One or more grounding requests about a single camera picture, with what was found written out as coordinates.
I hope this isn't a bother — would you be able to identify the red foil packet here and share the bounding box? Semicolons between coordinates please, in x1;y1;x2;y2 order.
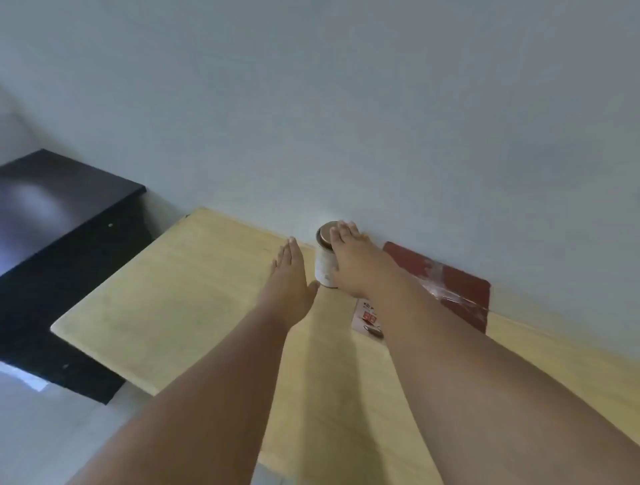
382;241;492;334

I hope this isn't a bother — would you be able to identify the person's right forearm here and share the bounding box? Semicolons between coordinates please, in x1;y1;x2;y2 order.
357;274;640;485

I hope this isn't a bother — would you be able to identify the person's right hand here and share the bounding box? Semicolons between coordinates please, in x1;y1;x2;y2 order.
330;220;407;300

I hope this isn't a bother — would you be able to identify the black cabinet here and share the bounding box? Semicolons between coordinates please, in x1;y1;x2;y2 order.
0;149;154;406

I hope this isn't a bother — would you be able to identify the person's left hand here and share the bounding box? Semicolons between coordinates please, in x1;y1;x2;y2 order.
256;237;321;329

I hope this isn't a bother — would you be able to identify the person's left forearm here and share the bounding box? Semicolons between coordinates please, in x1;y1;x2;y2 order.
65;306;302;485

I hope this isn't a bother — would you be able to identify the white printed packet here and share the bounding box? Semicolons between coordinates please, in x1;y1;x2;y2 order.
350;298;386;341

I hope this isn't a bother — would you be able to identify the white jar with bronze lid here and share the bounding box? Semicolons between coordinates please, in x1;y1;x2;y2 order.
314;221;347;289

